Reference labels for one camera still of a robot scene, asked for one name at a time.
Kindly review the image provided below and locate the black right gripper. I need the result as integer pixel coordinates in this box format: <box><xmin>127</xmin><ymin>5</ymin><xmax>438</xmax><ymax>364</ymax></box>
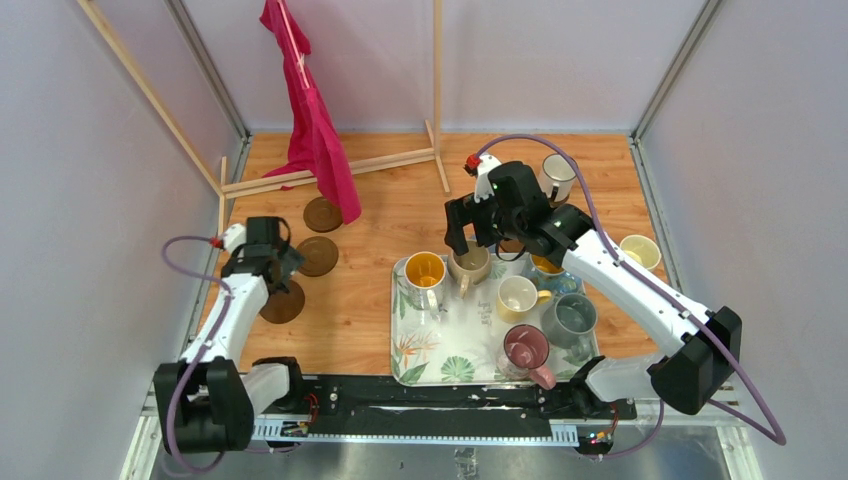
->
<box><xmin>444</xmin><ymin>189</ymin><xmax>524</xmax><ymax>256</ymax></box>

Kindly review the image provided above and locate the amber brown coaster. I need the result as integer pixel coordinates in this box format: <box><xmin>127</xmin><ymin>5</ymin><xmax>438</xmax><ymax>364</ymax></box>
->
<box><xmin>296</xmin><ymin>236</ymin><xmax>339</xmax><ymax>277</ymax></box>

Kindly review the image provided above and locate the plain dark brown coaster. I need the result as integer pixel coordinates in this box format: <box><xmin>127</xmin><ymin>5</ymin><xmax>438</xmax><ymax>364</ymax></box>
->
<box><xmin>259</xmin><ymin>280</ymin><xmax>305</xmax><ymax>324</ymax></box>

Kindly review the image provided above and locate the ringed brown coaster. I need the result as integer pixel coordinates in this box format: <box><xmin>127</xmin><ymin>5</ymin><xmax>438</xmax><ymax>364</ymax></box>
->
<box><xmin>303</xmin><ymin>197</ymin><xmax>343</xmax><ymax>233</ymax></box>

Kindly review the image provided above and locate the cream white mug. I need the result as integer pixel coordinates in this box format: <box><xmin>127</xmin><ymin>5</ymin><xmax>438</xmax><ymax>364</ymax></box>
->
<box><xmin>619</xmin><ymin>234</ymin><xmax>662</xmax><ymax>271</ymax></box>

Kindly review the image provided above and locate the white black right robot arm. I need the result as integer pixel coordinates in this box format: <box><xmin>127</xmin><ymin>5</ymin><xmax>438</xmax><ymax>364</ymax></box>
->
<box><xmin>444</xmin><ymin>154</ymin><xmax>741</xmax><ymax>418</ymax></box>

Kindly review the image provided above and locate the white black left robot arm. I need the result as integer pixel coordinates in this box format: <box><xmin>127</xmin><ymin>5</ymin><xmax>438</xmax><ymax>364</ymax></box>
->
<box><xmin>153</xmin><ymin>216</ymin><xmax>307</xmax><ymax>460</ymax></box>

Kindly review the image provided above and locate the beige ceramic mug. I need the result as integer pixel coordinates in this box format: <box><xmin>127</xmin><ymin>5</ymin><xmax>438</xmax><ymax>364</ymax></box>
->
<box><xmin>447</xmin><ymin>239</ymin><xmax>492</xmax><ymax>299</ymax></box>

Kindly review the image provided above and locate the wooden drying rack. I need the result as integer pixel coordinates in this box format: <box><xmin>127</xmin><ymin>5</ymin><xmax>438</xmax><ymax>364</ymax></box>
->
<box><xmin>78</xmin><ymin>1</ymin><xmax>451</xmax><ymax>231</ymax></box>

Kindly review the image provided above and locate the glass mug yellow inside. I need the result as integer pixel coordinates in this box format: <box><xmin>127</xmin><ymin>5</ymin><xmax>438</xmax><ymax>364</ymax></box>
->
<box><xmin>403</xmin><ymin>251</ymin><xmax>447</xmax><ymax>321</ymax></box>

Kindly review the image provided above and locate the pale yellow mug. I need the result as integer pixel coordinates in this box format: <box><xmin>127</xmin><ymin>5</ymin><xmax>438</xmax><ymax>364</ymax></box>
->
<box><xmin>496</xmin><ymin>276</ymin><xmax>553</xmax><ymax>324</ymax></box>

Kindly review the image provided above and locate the white enamel mug black rim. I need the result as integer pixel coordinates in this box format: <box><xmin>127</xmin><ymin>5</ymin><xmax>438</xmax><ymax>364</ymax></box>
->
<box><xmin>537</xmin><ymin>154</ymin><xmax>576</xmax><ymax>206</ymax></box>

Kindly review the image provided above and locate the blue mug yellow inside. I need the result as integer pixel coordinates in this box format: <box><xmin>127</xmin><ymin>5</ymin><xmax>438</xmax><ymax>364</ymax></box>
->
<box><xmin>521</xmin><ymin>255</ymin><xmax>585</xmax><ymax>296</ymax></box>

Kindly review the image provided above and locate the magenta cloth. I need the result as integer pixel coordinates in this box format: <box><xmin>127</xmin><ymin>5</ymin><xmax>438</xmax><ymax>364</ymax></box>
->
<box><xmin>260</xmin><ymin>0</ymin><xmax>362</xmax><ymax>224</ymax></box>

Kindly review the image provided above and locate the floral white serving tray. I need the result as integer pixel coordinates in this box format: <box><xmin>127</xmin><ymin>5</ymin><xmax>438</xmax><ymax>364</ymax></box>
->
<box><xmin>390</xmin><ymin>251</ymin><xmax>602</xmax><ymax>388</ymax></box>

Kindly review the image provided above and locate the pink ceramic mug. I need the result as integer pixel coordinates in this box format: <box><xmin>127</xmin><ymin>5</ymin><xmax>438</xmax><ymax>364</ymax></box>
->
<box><xmin>497</xmin><ymin>324</ymin><xmax>557</xmax><ymax>390</ymax></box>

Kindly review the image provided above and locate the grey ceramic mug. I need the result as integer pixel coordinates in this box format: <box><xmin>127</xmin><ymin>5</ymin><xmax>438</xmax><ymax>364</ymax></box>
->
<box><xmin>540</xmin><ymin>293</ymin><xmax>598</xmax><ymax>350</ymax></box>

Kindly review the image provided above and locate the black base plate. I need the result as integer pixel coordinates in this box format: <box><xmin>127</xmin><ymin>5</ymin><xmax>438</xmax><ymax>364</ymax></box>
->
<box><xmin>255</xmin><ymin>375</ymin><xmax>637</xmax><ymax>444</ymax></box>

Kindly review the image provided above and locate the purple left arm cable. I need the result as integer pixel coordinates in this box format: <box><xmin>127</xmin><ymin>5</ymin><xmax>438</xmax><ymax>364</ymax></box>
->
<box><xmin>161</xmin><ymin>235</ymin><xmax>299</xmax><ymax>477</ymax></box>

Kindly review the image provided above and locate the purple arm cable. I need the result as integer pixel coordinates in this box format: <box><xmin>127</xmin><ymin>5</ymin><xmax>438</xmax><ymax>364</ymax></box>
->
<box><xmin>161</xmin><ymin>235</ymin><xmax>299</xmax><ymax>477</ymax></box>
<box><xmin>475</xmin><ymin>134</ymin><xmax>788</xmax><ymax>461</ymax></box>

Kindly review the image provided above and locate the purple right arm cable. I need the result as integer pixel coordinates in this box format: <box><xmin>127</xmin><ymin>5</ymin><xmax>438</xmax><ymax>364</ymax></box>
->
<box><xmin>475</xmin><ymin>134</ymin><xmax>788</xmax><ymax>461</ymax></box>

